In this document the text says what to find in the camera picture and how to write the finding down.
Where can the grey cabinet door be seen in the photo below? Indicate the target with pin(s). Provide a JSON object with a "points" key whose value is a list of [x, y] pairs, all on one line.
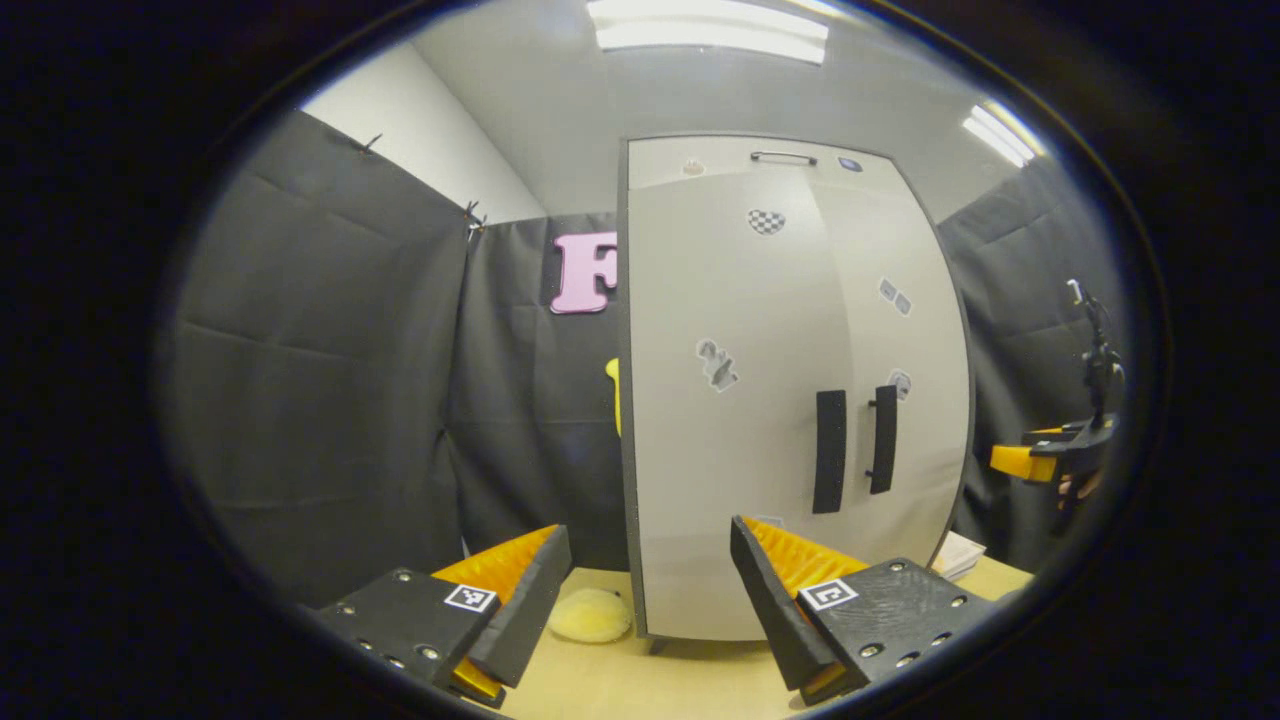
{"points": [[920, 330], [720, 450]]}

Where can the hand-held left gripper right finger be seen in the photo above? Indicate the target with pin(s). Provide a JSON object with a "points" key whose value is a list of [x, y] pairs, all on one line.
{"points": [[775, 620]]}

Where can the white booklet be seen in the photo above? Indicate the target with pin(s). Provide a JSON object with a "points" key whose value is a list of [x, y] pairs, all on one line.
{"points": [[960, 555]]}

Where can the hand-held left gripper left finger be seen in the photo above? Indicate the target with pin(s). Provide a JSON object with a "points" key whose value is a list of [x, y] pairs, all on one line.
{"points": [[530, 610]]}

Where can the yellow round plush pad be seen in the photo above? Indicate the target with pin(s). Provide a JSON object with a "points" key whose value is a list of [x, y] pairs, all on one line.
{"points": [[590, 615]]}

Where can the black backdrop cloth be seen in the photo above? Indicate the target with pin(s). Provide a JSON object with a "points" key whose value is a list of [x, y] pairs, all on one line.
{"points": [[330, 400]]}

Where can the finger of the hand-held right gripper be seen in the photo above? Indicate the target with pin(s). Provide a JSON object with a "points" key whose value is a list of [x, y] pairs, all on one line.
{"points": [[1015, 462]]}

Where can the grey cabinet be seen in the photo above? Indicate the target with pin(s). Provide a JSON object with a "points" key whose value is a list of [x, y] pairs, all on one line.
{"points": [[623, 400]]}

